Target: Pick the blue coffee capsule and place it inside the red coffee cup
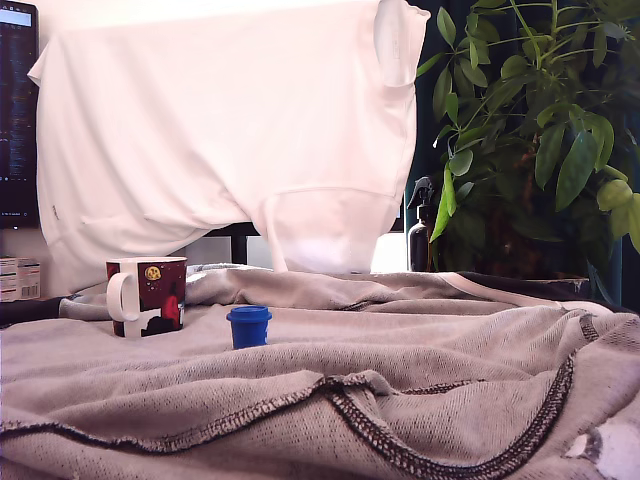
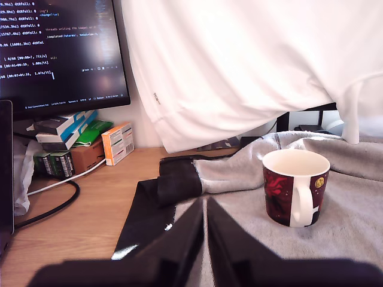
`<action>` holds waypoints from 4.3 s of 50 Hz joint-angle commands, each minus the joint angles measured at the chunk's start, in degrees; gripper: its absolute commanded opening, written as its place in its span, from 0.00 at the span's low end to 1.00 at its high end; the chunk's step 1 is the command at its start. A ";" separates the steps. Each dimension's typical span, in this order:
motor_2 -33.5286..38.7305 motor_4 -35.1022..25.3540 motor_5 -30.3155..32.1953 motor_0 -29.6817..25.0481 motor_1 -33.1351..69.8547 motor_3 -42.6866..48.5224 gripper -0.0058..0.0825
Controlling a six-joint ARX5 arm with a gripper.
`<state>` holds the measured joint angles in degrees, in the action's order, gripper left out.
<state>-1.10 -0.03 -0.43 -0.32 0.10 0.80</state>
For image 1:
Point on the red picture coffee mug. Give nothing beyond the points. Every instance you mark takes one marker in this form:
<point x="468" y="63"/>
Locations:
<point x="160" y="295"/>

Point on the blue coffee capsule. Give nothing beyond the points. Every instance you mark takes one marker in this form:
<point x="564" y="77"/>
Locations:
<point x="248" y="327"/>

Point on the black stand frame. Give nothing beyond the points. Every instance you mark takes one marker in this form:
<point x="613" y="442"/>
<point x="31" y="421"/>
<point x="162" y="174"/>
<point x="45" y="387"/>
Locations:
<point x="240" y="245"/>

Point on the black cloth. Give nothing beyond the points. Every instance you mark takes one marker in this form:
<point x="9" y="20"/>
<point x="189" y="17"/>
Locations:
<point x="25" y="311"/>

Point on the black spray bottle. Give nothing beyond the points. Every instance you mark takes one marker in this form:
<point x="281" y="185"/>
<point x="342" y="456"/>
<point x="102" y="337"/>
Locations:
<point x="419" y="235"/>

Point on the white shirt draped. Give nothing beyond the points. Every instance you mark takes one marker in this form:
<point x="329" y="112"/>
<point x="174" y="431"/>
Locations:
<point x="225" y="125"/>

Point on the black computer monitor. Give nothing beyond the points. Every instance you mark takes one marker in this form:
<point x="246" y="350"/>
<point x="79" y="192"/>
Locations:
<point x="17" y="125"/>

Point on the green leafy houseplant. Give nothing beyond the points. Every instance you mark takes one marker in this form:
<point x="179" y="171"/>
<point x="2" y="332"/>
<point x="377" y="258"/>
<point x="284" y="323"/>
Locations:
<point x="540" y="150"/>

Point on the white printed cardboard box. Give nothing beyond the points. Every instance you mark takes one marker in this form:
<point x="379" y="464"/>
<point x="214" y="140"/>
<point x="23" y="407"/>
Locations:
<point x="20" y="277"/>

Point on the grey sweatshirt cloth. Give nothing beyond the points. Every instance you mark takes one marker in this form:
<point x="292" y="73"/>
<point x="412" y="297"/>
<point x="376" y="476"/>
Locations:
<point x="320" y="390"/>

